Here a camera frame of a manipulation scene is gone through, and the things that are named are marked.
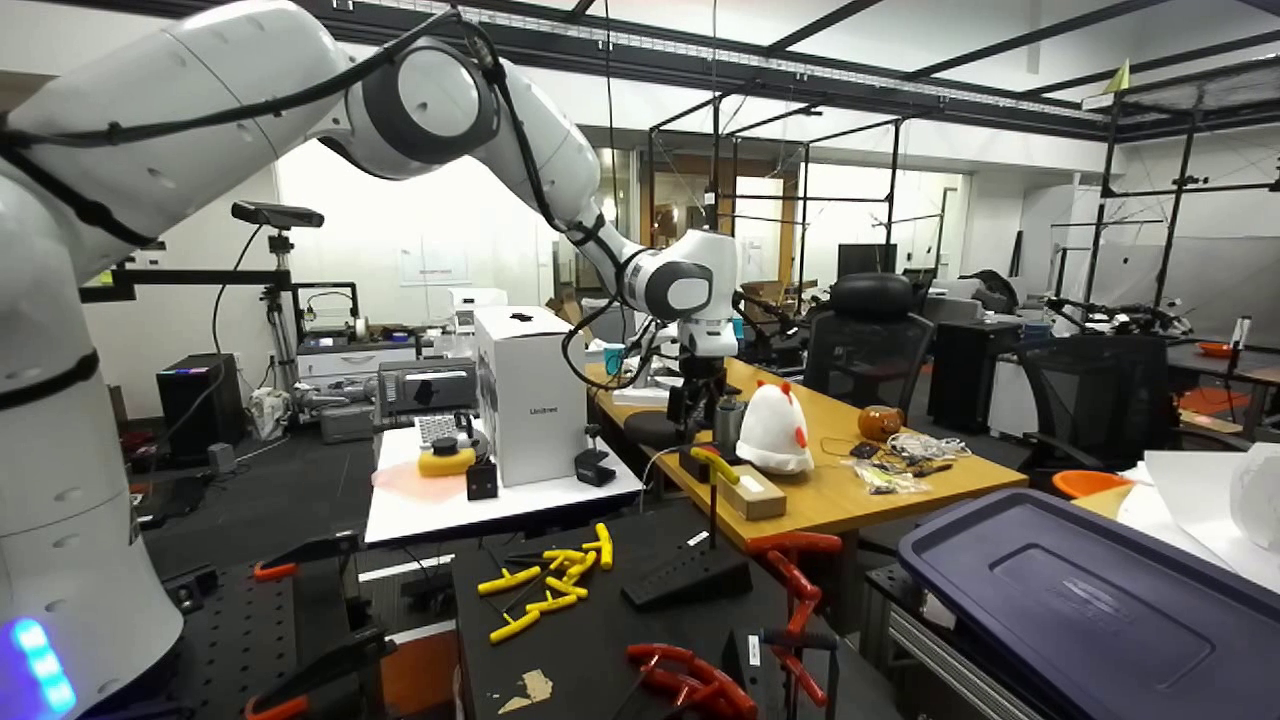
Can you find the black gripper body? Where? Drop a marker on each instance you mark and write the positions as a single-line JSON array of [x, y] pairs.
[[703, 387]]

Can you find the large yellow T-handle hex key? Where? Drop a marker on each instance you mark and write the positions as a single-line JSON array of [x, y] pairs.
[[712, 470]]

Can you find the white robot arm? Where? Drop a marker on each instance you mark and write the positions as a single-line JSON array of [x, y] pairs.
[[108, 158]]

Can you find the white helmet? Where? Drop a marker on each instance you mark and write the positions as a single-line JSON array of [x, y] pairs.
[[772, 434]]

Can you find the black hex key stand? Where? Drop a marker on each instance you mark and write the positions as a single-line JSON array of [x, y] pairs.
[[685, 572]]

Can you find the white box device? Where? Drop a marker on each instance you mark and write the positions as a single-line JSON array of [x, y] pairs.
[[529, 402]]

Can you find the black office chair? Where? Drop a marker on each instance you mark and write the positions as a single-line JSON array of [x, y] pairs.
[[869, 343]]

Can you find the dark blue bin lid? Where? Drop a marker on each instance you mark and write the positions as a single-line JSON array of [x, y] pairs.
[[1118, 627]]

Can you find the red T-handle hex key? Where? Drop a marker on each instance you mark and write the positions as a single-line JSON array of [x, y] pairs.
[[688, 681]]

